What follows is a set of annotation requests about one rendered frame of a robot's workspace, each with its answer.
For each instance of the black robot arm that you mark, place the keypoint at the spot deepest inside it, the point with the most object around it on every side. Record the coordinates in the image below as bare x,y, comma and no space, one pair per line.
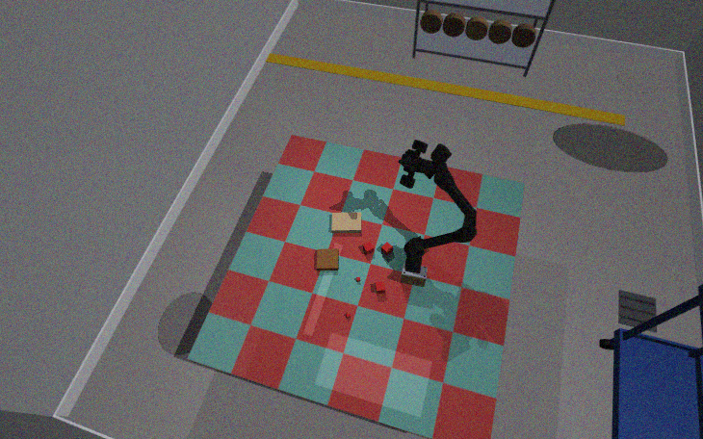
414,249

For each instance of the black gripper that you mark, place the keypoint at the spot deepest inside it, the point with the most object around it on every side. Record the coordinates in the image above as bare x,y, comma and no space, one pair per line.
417,164

